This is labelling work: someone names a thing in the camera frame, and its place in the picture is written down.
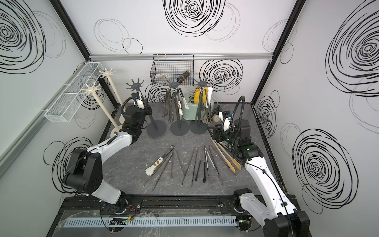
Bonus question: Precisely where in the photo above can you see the grey slotted cable duct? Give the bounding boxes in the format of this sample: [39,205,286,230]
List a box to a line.
[63,216,237,228]

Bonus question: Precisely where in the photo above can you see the glass sugar jar black lid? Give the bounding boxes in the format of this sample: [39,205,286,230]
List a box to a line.
[212,105,222,122]

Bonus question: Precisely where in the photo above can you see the grey utensil rack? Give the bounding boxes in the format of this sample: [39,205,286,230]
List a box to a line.
[169,82,189,136]
[189,80,207,135]
[127,78,166,139]

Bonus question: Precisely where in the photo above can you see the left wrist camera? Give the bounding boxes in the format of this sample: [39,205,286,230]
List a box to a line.
[131,92,145,110]

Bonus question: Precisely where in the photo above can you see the steel slotted tongs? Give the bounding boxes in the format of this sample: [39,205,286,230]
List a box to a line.
[172,88,182,121]

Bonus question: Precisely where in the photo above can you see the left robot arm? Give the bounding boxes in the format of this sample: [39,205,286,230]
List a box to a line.
[62,92,152,214]

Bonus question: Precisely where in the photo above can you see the dark bottle in basket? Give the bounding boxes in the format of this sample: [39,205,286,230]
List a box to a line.
[176,70,190,84]

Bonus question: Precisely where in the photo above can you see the mint green toaster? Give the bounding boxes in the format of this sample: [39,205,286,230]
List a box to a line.
[182,94,198,121]

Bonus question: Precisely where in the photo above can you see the large steel tongs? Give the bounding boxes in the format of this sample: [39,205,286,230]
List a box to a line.
[162,88,174,123]

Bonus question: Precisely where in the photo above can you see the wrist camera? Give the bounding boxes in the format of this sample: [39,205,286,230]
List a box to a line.
[131,92,145,110]
[219,111,233,133]

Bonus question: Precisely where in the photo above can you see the cream utensil rack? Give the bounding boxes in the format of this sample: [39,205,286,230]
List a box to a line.
[98,68,123,129]
[81,84,120,135]

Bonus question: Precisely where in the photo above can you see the black tweezer tongs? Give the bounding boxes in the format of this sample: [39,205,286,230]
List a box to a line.
[191,148,206,186]

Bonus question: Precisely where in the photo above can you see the white handled slim tongs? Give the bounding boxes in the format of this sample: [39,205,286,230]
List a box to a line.
[205,148,222,182]

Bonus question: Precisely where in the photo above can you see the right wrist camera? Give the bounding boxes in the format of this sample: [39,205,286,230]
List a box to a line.
[219,111,233,133]

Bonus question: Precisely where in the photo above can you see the plain steel serving tongs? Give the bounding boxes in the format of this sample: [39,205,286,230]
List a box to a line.
[196,87,207,121]

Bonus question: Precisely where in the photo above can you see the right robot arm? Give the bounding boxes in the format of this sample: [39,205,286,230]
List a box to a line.
[208,96,311,237]

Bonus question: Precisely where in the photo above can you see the black wire wall basket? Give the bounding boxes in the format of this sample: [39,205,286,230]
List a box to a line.
[150,54,194,87]

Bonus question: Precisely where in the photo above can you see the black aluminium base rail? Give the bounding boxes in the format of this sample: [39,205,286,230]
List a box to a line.
[58,195,242,215]

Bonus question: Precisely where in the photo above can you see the steel v-shaped tongs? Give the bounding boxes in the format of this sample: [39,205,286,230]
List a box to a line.
[170,150,184,178]

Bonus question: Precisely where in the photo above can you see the beige plastic tongs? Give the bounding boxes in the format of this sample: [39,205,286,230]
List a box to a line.
[212,140,241,176]

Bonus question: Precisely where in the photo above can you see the white wire wall basket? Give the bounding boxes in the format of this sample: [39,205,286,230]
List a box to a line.
[44,62,104,123]

